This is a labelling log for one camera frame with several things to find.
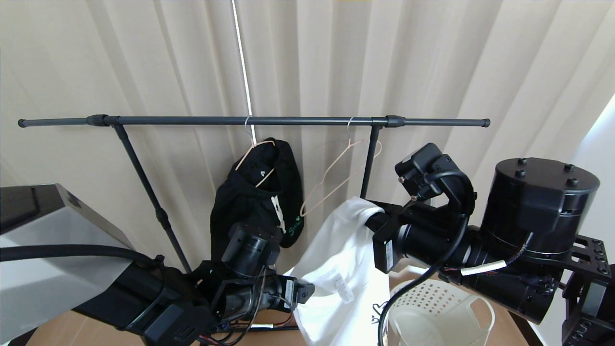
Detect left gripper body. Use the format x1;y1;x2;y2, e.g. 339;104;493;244
213;275;316;321

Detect white curtain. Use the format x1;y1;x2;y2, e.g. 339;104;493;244
0;0;615;289

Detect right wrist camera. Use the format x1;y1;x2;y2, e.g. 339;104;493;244
395;143;462;201

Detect pink clothes hanger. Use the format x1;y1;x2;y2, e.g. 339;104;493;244
234;117;277;189
299;117;382;218

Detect white t-shirt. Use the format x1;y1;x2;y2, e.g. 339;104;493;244
283;196;391;346

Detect black shorts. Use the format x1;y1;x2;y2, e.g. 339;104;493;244
210;138;304;262

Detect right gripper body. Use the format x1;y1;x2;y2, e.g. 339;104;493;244
372;201;563;325

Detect white laundry basket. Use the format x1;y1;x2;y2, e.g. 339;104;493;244
387;279;495;346

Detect black clothes rack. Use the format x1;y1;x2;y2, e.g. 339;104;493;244
18;114;491;332

